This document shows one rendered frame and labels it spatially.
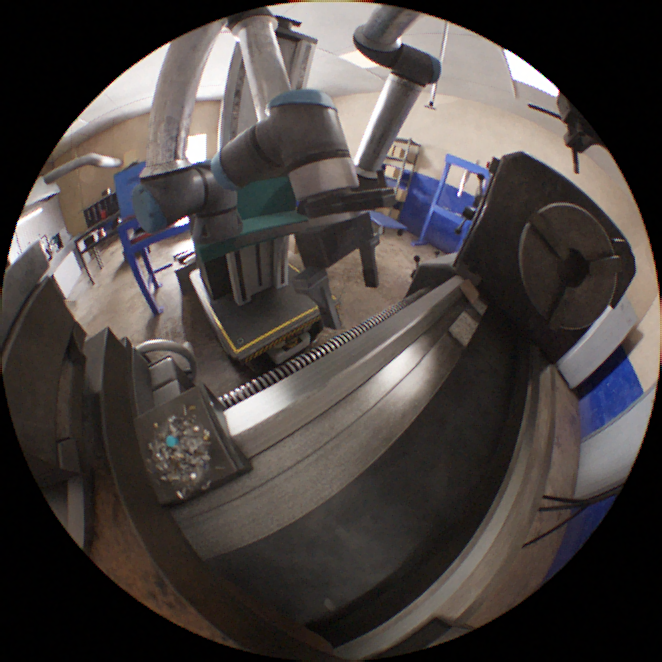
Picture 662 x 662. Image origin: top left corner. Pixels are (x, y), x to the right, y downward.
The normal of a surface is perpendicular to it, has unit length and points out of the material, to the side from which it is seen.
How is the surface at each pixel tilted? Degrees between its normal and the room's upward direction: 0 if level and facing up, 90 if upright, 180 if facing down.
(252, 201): 90
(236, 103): 90
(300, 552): 17
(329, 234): 66
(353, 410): 0
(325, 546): 4
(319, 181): 84
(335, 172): 74
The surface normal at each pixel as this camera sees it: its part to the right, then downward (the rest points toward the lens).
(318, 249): -0.60, 0.62
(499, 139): -0.77, 0.40
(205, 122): 0.62, 0.65
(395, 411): 0.15, -0.65
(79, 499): 0.67, -0.51
